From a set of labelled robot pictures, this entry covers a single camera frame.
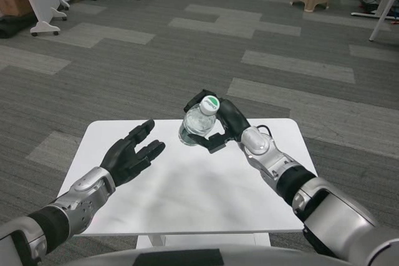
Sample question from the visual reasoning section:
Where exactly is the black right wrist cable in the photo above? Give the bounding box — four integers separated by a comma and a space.
257, 125, 275, 138

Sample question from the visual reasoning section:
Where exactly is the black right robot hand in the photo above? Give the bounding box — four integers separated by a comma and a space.
183, 88, 251, 154

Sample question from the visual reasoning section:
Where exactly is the black bag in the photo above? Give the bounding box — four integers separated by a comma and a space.
0, 15, 37, 39

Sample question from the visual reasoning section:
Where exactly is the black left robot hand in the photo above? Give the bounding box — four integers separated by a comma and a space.
100, 118, 166, 188

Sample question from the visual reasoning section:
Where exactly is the clear water bottle green label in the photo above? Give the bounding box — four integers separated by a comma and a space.
178, 94, 221, 147

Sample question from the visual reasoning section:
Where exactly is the small white table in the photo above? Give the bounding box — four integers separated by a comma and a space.
59, 118, 319, 248

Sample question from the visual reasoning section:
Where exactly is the white standing desk frame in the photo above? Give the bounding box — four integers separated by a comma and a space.
351, 0, 399, 42

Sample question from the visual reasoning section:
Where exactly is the silver robot chest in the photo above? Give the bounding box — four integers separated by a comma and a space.
84, 245, 344, 266

